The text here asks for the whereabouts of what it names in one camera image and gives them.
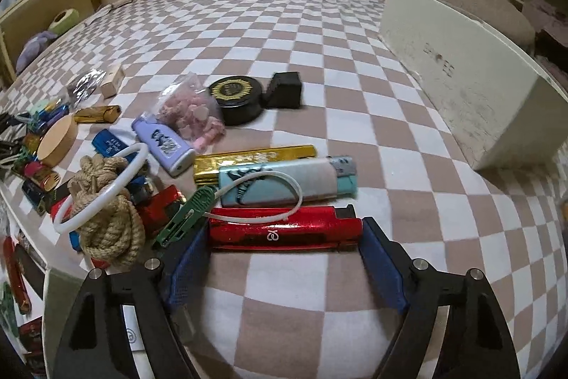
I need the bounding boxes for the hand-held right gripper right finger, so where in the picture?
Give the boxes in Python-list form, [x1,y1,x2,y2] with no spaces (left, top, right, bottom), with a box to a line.
[360,217,522,379]

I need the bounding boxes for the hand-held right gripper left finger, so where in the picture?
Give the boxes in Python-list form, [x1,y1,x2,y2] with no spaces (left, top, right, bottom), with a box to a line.
[42,221,213,379]

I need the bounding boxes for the white teal lighter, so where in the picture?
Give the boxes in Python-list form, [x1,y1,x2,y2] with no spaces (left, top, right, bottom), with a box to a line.
[218,156,358,209]

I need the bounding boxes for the white shallow box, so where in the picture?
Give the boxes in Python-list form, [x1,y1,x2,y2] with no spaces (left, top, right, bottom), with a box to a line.
[0,184,96,379]

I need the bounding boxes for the checkered bed sheet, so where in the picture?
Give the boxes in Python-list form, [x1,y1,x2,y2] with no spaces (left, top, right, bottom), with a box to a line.
[0,0,568,379]

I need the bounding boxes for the purple lighter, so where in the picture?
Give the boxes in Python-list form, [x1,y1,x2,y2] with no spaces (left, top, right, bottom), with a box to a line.
[132,115,196,178]

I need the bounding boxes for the long gold foil lighter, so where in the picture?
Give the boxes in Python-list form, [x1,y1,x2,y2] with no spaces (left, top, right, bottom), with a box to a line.
[193,145,317,184]

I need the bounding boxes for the blue lighter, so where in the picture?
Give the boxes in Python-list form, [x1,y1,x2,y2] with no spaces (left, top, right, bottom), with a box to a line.
[92,128,138,167]

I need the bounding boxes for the pink candy bag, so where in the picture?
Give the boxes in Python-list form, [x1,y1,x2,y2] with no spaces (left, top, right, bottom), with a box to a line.
[157,72,227,153]

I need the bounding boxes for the black round tin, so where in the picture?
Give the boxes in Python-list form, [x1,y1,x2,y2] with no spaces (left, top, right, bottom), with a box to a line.
[208,75,267,126]

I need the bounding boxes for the round wooden lid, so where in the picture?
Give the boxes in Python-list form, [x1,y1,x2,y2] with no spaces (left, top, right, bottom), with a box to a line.
[37,115,80,167]

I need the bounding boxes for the cream deep cardboard box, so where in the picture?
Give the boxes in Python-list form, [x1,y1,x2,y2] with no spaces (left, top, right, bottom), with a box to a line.
[377,0,562,171]

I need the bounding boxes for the black cube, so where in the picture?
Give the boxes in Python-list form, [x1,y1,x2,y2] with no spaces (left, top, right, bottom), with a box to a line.
[262,71,302,110]

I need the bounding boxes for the pale wooden block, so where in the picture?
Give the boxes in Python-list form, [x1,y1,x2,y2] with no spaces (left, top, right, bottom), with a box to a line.
[100,64,125,98]

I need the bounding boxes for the purple plush toy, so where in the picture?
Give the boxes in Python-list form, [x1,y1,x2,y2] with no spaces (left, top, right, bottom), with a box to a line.
[15,30,58,71]

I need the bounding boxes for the green plush toy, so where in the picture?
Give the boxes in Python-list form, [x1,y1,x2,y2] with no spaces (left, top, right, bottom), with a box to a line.
[48,8,81,37]

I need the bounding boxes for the pink clothes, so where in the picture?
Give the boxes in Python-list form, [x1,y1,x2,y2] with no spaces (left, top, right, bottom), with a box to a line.
[521,0,568,51]

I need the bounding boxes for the white cable tie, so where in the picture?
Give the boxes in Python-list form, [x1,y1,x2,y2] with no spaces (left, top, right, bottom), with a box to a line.
[208,170,303,225]

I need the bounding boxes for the rope bundle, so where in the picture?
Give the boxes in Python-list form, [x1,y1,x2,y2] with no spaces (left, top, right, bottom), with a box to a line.
[69,155,147,273]

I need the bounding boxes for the white plastic ring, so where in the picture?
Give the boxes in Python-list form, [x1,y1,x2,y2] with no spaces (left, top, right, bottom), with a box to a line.
[52,143,149,234]

